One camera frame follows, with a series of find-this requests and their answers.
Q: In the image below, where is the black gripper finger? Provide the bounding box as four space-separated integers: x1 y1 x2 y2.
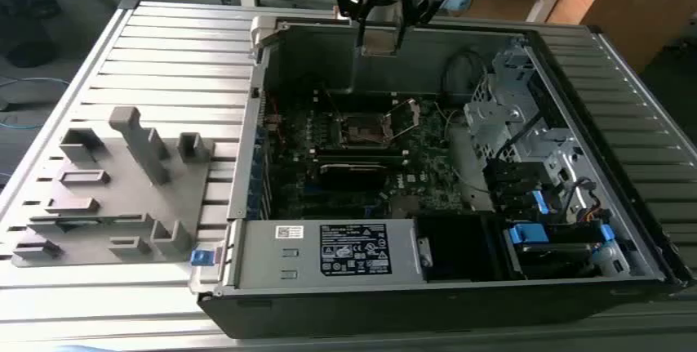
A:
396 0 439 52
331 0 378 49

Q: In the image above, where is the silver CPU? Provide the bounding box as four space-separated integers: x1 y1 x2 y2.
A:
360 31 403 57

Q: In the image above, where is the metal socket cover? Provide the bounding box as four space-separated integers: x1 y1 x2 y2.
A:
384 97 423 142

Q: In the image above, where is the metal locking lever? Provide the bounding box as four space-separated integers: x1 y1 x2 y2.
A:
324 88 348 127

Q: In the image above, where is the CPU socket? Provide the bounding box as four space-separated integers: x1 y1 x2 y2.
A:
338 113 396 149

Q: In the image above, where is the metal drive cage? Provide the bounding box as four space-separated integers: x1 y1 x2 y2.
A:
462 39 594 189

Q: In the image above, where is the green motherboard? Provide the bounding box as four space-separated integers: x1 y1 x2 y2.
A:
259 96 484 221

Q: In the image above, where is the wooden cabinet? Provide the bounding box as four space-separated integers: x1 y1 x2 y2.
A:
547 0 697 74

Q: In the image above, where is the black graphics card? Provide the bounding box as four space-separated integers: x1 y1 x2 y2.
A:
318 162 391 192

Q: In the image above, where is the black disk bay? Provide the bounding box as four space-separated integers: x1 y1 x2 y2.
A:
482 158 566 212

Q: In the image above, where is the dark chipset heat sink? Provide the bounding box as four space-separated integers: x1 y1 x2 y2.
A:
388 195 422 217

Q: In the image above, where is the blue disk carrier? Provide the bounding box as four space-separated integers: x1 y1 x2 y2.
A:
596 223 620 265
504 223 551 247
527 189 552 215

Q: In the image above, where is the black bin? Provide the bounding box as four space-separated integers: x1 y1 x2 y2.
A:
3 27 61 69

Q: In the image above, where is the grey power supply unit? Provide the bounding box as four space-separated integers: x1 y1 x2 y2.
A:
232 217 427 289

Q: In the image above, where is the grey parts rack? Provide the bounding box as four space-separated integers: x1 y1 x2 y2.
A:
10 105 220 270

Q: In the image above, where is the black hard disk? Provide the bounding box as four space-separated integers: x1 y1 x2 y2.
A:
515 243 596 280

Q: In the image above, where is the blue case latch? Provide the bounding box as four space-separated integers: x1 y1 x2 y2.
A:
190 248 218 267

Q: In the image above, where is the green RAM stick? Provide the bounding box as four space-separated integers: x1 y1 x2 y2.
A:
54 214 147 230

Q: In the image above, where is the black PC case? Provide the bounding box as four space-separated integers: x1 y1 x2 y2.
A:
188 15 697 341

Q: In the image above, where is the thick black cable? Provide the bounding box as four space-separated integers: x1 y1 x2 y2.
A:
439 47 490 102

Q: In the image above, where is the grey braided wire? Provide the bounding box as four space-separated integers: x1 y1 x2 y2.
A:
440 109 464 145

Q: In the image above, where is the black disk cable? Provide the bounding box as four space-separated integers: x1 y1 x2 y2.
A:
559 177 596 215

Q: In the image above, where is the blue floor cable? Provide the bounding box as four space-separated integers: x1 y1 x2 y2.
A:
0 76 72 131

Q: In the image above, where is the coloured wire bundle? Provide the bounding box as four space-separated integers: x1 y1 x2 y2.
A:
580 203 612 226

